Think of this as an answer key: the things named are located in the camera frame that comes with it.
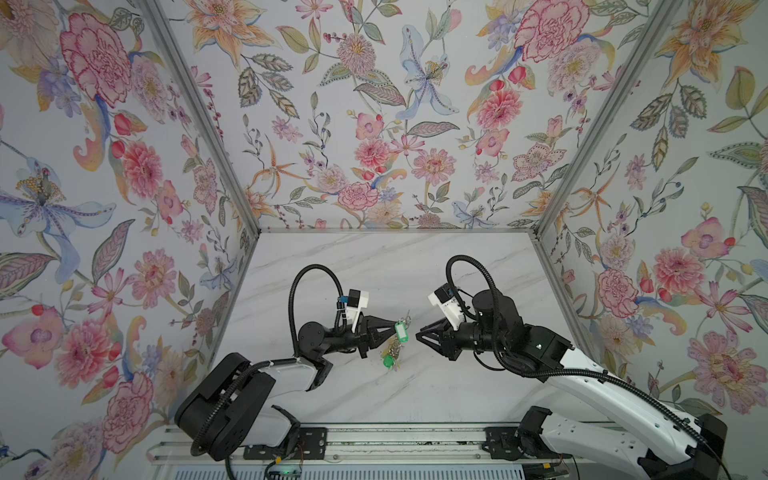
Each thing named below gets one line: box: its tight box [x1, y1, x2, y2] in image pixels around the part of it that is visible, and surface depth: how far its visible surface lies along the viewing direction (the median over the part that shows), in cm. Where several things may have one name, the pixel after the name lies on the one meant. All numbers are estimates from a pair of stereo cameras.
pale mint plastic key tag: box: [395, 322, 409, 343], surface depth 69 cm
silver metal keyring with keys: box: [380, 310, 412, 371], surface depth 70 cm
